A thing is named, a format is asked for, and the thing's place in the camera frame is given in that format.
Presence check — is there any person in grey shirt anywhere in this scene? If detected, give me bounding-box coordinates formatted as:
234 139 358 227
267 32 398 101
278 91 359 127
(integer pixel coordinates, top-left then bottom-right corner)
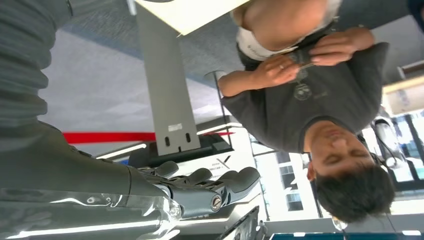
216 0 397 225

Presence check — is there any red barrier belt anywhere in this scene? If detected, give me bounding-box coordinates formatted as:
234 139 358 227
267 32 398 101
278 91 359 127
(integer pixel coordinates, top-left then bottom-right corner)
62 131 235 145

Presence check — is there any grey metal kiosk stand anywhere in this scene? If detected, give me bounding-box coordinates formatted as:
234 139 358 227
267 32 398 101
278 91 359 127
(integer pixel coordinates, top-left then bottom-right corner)
127 4 235 169

